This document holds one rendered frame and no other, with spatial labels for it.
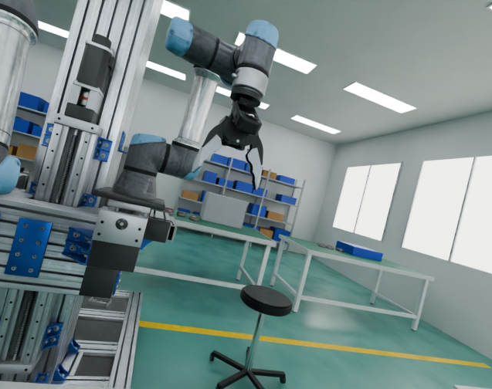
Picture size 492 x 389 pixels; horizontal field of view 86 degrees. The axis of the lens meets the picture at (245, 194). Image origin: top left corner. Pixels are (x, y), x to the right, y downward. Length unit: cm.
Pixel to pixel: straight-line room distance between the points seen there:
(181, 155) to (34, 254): 56
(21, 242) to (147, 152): 47
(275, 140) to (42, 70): 562
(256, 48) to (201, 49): 13
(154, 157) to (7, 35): 47
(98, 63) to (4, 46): 47
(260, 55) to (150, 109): 651
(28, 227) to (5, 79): 49
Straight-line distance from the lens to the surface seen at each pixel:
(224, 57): 70
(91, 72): 116
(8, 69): 72
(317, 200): 788
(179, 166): 101
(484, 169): 511
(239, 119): 49
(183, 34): 68
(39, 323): 127
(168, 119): 700
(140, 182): 98
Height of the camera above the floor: 113
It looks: 1 degrees up
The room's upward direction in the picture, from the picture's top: 15 degrees clockwise
